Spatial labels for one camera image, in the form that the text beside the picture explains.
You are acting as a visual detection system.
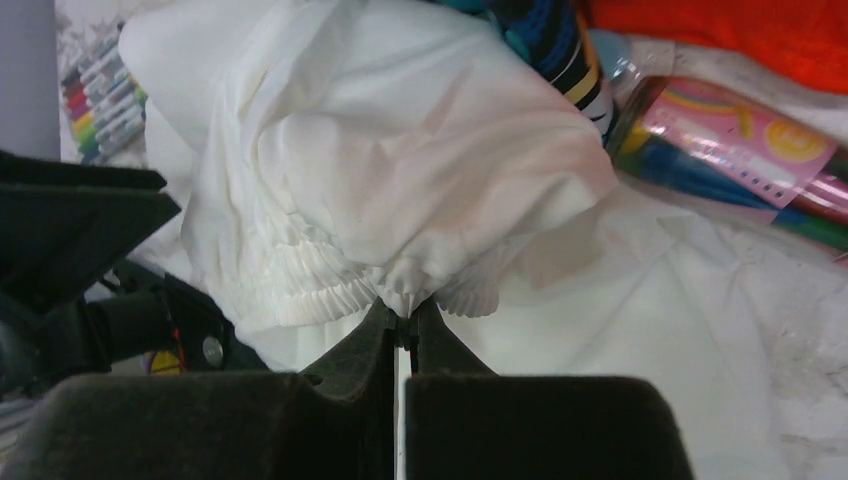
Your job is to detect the white shorts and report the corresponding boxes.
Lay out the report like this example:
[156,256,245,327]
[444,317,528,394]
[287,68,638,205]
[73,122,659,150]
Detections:
[119,1,847,479]

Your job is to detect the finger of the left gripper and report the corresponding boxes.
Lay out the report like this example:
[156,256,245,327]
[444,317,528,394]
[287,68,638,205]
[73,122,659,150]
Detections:
[1,152,180,314]

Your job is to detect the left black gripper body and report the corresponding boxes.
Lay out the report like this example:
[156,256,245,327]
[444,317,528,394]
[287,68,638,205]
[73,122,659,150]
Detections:
[1,261,266,397]

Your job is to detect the comic print shorts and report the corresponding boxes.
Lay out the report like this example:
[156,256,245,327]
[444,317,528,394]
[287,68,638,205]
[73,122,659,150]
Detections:
[423,0,614,137]

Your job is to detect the pink pen pack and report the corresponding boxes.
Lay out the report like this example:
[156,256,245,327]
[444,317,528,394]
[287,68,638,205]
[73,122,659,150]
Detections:
[607,76,847,255]

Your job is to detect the orange shorts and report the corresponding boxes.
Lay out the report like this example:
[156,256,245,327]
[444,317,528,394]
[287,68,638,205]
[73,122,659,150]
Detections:
[581,0,847,95]

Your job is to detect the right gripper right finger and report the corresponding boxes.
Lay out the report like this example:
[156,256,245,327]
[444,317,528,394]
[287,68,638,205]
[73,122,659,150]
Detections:
[405,300,693,479]

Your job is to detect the marker pen pack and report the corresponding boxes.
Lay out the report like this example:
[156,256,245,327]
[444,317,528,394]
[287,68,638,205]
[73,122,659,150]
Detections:
[60,18,147,165]

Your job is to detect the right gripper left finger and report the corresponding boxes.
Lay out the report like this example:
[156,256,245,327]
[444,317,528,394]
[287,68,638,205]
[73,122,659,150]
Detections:
[1,301,395,479]

